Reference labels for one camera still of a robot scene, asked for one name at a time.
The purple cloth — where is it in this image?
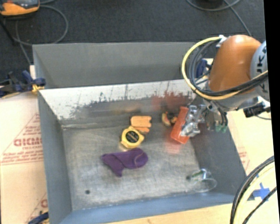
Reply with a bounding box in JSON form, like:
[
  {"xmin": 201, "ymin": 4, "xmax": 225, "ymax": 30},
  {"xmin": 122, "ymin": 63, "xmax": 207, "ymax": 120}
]
[{"xmin": 100, "ymin": 147, "xmax": 150, "ymax": 179}]

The grey metal bin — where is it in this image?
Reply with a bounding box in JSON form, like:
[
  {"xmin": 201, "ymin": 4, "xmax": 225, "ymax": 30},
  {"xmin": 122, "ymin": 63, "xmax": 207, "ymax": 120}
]
[{"xmin": 31, "ymin": 30, "xmax": 250, "ymax": 224}]

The yellow tape measure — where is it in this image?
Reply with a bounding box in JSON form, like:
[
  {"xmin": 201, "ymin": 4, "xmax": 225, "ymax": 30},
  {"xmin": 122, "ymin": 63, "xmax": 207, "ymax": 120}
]
[{"xmin": 118, "ymin": 125, "xmax": 146, "ymax": 151}]

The clear glass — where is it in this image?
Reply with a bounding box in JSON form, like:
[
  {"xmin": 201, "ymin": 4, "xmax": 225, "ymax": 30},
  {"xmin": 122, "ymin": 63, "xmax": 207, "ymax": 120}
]
[{"xmin": 185, "ymin": 167, "xmax": 218, "ymax": 194}]

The yellow and black toy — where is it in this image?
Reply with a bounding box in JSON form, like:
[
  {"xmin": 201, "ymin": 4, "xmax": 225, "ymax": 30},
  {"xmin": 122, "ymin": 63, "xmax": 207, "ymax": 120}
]
[{"xmin": 161, "ymin": 110, "xmax": 179, "ymax": 128}]

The orange-red block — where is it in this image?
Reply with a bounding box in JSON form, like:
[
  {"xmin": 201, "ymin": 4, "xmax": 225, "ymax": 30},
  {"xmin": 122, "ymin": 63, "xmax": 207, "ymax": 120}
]
[{"xmin": 168, "ymin": 105, "xmax": 192, "ymax": 146}]

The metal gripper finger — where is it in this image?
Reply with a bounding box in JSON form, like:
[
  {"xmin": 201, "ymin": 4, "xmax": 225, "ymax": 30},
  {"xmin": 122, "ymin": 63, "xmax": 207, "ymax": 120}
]
[
  {"xmin": 184, "ymin": 116, "xmax": 199, "ymax": 128},
  {"xmin": 180, "ymin": 125, "xmax": 202, "ymax": 138}
]

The black cylinder on white bracket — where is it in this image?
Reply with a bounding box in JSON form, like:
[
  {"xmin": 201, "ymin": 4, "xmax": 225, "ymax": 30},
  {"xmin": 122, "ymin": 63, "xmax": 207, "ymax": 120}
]
[{"xmin": 242, "ymin": 96, "xmax": 272, "ymax": 122}]

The orange sponge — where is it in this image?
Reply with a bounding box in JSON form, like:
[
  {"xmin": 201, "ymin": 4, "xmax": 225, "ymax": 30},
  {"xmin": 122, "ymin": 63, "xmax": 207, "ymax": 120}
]
[{"xmin": 130, "ymin": 114, "xmax": 153, "ymax": 135}]

